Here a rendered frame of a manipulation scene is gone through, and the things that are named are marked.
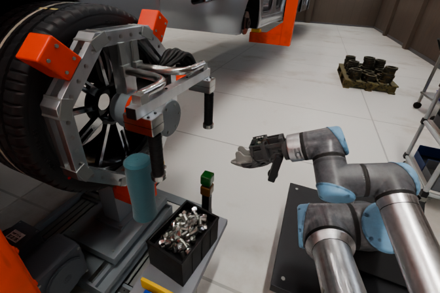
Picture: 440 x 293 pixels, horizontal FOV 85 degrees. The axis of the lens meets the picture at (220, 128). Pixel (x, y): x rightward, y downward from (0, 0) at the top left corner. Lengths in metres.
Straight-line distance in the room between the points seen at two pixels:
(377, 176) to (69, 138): 0.80
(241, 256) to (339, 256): 0.73
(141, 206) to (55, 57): 0.53
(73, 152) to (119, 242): 0.63
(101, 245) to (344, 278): 0.97
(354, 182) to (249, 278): 0.86
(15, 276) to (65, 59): 0.49
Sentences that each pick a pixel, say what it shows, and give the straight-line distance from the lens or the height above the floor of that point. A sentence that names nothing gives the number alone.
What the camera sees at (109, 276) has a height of 0.15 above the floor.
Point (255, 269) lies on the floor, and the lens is 1.44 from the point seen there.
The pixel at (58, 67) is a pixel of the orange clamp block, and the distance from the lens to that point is 0.69.
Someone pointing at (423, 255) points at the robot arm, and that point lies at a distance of 0.69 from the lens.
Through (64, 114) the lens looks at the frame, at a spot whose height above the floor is 0.94.
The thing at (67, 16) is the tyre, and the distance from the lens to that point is 0.82.
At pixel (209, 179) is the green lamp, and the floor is 0.66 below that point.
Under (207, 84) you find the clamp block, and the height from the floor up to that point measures 0.94.
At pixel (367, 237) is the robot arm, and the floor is 0.59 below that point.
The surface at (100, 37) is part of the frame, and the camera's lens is 0.77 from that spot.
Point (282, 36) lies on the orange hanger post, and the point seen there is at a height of 0.66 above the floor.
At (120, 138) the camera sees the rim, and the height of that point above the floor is 0.70.
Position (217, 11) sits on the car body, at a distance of 3.28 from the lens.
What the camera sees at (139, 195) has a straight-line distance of 0.88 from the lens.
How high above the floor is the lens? 1.23
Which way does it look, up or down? 29 degrees down
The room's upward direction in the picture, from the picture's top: 3 degrees clockwise
